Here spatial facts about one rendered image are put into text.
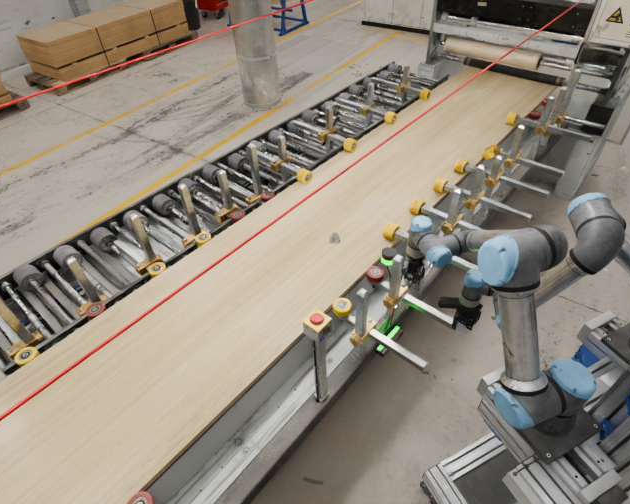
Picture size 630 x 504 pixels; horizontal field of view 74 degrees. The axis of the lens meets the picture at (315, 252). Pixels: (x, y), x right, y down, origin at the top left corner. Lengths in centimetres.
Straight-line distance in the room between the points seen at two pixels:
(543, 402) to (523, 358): 14
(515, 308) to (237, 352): 104
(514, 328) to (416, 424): 148
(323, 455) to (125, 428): 115
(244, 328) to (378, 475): 111
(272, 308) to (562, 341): 199
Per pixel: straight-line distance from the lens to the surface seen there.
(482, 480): 231
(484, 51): 410
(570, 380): 135
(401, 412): 259
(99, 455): 170
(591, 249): 142
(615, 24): 377
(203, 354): 176
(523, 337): 120
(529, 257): 111
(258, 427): 187
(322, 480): 243
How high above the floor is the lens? 232
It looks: 44 degrees down
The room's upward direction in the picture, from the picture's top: 3 degrees counter-clockwise
